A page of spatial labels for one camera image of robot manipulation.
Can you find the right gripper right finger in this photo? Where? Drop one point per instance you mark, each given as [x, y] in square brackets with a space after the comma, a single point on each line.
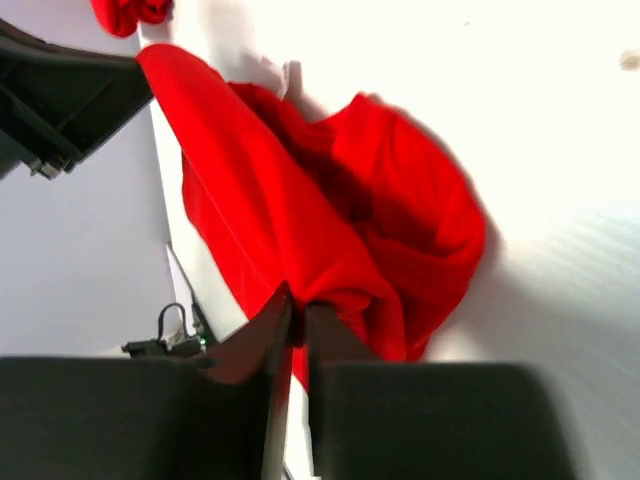
[371, 419]

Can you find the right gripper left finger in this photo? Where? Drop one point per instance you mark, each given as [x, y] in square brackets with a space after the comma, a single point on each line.
[218, 415]

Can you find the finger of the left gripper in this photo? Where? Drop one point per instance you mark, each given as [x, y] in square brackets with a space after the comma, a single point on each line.
[59, 105]

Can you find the red t-shirt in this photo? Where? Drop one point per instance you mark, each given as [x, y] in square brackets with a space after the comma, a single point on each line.
[121, 18]
[362, 210]

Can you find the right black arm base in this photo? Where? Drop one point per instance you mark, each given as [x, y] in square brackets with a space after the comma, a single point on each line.
[180, 345]

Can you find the folded red t-shirt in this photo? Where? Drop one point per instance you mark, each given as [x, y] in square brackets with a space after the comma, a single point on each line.
[121, 18]

